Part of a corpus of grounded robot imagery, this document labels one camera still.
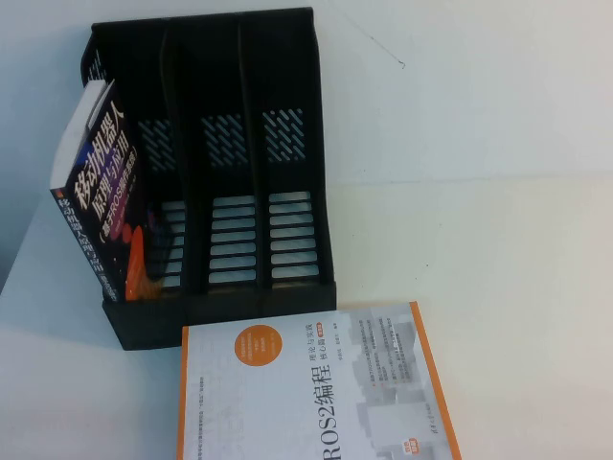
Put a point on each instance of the dark mobile robot book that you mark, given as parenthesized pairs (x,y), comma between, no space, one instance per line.
(103,191)

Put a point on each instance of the black plastic book stand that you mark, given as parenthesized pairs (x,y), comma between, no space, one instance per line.
(287,62)

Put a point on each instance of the white orange ROS2 book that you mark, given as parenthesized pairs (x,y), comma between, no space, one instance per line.
(268,407)

